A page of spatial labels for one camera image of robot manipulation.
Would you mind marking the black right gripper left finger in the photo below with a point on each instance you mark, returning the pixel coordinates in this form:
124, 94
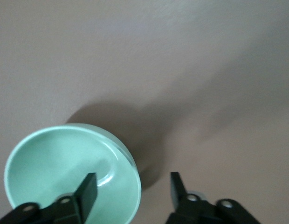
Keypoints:
86, 198

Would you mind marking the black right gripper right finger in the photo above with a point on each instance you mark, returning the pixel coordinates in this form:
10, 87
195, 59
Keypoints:
181, 203

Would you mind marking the light green bowl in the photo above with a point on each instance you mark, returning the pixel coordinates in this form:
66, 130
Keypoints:
53, 158

